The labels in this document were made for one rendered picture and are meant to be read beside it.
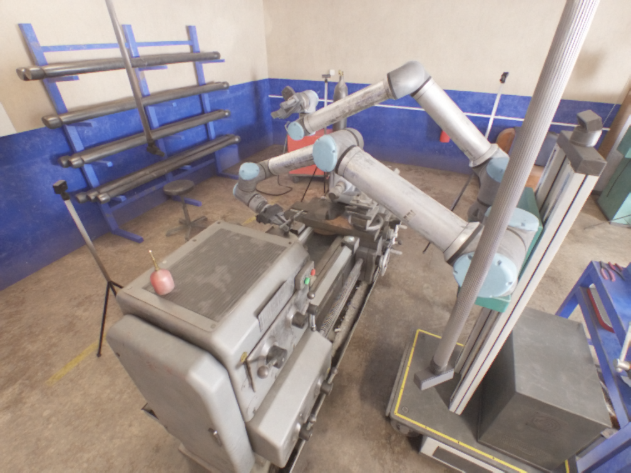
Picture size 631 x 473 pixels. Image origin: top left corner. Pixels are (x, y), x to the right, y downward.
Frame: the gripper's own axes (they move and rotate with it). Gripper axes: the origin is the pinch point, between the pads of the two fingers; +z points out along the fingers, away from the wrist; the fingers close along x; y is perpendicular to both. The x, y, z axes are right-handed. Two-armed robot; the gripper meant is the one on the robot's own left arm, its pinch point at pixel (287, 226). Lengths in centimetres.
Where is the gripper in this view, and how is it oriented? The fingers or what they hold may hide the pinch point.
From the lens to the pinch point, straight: 148.6
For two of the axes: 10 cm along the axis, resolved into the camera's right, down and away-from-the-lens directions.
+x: 5.4, -4.4, 7.2
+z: 7.8, 5.9, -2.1
